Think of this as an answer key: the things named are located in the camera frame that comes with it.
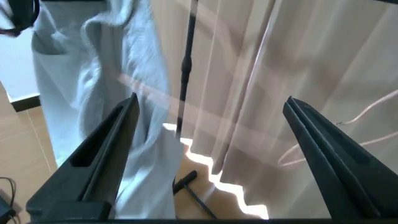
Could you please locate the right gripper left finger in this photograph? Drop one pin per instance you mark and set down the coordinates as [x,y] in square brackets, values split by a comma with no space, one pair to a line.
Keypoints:
[93,174]

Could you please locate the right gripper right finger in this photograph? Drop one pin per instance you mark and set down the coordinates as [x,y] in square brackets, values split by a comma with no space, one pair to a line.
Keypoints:
[348,174]

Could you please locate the pale grey shorts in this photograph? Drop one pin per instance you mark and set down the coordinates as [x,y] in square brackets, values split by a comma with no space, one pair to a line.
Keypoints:
[93,62]

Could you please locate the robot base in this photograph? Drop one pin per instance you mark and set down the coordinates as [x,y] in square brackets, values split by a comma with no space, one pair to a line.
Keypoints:
[4,210]

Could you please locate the black clothes rack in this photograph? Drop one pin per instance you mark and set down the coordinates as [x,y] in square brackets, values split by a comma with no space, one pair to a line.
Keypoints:
[186,68]

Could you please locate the beige curtain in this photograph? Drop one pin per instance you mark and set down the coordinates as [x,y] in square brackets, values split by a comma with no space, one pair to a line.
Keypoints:
[295,46]

